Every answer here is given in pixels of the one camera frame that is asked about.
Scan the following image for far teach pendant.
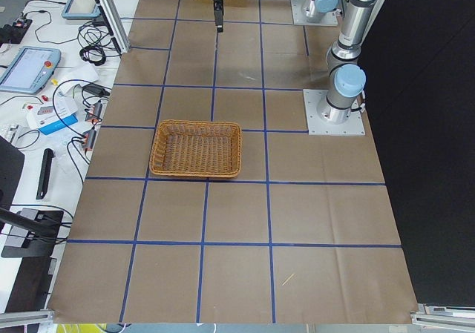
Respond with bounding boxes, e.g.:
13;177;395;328
62;0;100;20

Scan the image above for teach pendant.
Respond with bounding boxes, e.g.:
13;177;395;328
1;46;62;94
62;0;100;20

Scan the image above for brown wicker basket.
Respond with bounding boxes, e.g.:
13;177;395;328
149;119;242;178

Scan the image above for black power adapter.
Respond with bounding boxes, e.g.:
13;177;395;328
82;84;110;97

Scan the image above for near teach pendant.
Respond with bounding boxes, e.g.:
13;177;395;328
1;46;62;94

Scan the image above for blue cardboard box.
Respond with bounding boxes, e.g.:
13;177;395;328
26;97;78;135

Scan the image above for black flat bar tool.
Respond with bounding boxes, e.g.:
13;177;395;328
36;148;55;200

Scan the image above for brown paper table cover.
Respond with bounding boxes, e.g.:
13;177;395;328
49;0;416;323

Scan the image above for black monitor stand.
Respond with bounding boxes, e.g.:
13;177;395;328
1;208;63;258

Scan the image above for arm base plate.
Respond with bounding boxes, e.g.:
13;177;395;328
290;0;338;27
303;89;365;136

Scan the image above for aluminium frame post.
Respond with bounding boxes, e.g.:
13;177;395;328
95;0;130;55

